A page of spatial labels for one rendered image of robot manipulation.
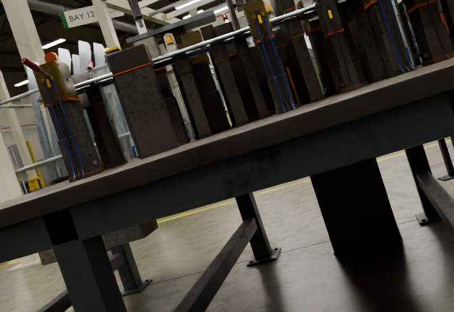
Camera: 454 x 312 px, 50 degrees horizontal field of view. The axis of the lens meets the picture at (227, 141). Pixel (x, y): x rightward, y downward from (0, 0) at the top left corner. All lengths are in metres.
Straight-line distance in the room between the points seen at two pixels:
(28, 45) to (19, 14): 0.56
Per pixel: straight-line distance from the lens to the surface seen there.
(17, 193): 5.31
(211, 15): 2.01
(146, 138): 1.50
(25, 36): 9.57
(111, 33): 8.43
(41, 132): 6.45
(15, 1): 9.73
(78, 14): 12.82
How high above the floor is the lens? 0.72
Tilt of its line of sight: 2 degrees down
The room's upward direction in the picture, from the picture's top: 18 degrees counter-clockwise
